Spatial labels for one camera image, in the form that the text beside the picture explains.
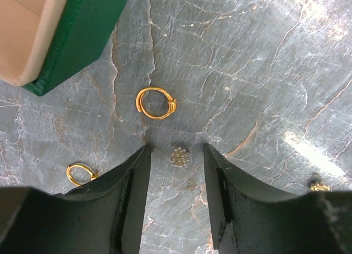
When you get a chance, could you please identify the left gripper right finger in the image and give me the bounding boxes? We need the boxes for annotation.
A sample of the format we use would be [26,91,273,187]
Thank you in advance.
[203,144,351,253]

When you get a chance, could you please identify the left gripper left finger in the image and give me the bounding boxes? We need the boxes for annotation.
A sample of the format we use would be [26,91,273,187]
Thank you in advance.
[1,145,152,253]

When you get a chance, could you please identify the green jewelry box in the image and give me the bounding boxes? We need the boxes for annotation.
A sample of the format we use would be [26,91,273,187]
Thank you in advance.
[1,0,128,96]

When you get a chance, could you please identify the pearl cluster earring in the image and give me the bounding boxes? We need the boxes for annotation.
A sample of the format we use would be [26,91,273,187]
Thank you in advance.
[170,146,190,167]

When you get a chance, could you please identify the gold cluster earring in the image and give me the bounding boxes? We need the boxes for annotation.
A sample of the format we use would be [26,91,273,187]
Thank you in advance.
[310,181,332,192]

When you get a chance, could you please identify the small gold ring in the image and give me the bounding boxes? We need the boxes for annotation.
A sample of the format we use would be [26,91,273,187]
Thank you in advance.
[65,162,100,187]

